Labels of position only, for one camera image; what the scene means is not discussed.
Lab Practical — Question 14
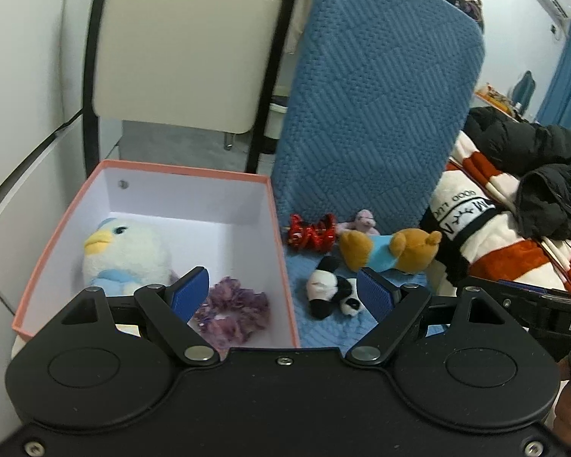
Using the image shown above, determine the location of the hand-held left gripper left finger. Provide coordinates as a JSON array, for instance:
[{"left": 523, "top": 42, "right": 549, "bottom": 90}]
[{"left": 59, "top": 267, "right": 222, "bottom": 367}]

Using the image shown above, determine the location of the purple scrunchie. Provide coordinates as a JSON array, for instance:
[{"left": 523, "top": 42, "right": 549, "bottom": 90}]
[{"left": 193, "top": 276, "right": 271, "bottom": 348}]

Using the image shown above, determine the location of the pink plush toy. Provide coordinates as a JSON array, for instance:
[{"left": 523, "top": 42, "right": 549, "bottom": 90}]
[{"left": 335, "top": 209, "right": 379, "bottom": 236}]

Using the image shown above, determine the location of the brown bear plush blue shirt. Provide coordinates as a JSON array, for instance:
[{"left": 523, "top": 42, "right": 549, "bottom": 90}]
[{"left": 339, "top": 228, "right": 442, "bottom": 274}]

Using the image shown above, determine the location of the panda plush toy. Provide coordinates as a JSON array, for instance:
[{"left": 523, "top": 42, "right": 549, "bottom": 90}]
[{"left": 306, "top": 256, "right": 365, "bottom": 320}]

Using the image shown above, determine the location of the black puffer jacket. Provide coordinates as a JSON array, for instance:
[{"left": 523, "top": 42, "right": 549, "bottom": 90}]
[{"left": 464, "top": 105, "right": 571, "bottom": 251}]

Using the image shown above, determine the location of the white and blue penguin plush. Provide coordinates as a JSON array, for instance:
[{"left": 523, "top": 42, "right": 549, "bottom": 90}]
[{"left": 82, "top": 217, "right": 174, "bottom": 298}]

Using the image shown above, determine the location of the white wardrobe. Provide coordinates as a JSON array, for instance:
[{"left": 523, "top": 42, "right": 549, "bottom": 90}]
[{"left": 0, "top": 0, "right": 100, "bottom": 296}]

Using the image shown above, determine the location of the blue quilted blanket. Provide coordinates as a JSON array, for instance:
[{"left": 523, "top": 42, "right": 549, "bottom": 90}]
[{"left": 271, "top": 0, "right": 486, "bottom": 358}]

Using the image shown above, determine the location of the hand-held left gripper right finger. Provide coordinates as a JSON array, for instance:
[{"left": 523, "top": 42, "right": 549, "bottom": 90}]
[{"left": 345, "top": 269, "right": 510, "bottom": 367}]

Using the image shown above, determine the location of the white cloth with black print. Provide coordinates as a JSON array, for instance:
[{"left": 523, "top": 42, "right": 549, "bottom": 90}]
[{"left": 419, "top": 169, "right": 505, "bottom": 281}]

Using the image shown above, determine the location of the beige folding chair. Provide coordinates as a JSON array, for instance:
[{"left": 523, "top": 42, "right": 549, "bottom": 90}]
[{"left": 83, "top": 0, "right": 296, "bottom": 172}]

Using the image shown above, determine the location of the blue chair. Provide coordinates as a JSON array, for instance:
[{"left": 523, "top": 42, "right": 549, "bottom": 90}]
[{"left": 511, "top": 70, "right": 538, "bottom": 115}]

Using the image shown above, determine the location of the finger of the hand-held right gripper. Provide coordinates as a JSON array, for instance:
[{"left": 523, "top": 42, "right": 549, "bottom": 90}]
[{"left": 464, "top": 275, "right": 548, "bottom": 302}]

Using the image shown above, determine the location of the orange and white striped blanket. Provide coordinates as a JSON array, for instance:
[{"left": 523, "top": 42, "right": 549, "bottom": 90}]
[{"left": 445, "top": 131, "right": 571, "bottom": 296}]

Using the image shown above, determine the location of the blue curtain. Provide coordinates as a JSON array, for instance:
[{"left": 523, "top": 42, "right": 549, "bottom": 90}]
[{"left": 535, "top": 16, "right": 571, "bottom": 129}]

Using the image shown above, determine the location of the pink cardboard box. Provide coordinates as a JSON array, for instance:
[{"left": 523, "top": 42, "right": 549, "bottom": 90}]
[{"left": 12, "top": 160, "right": 300, "bottom": 349}]

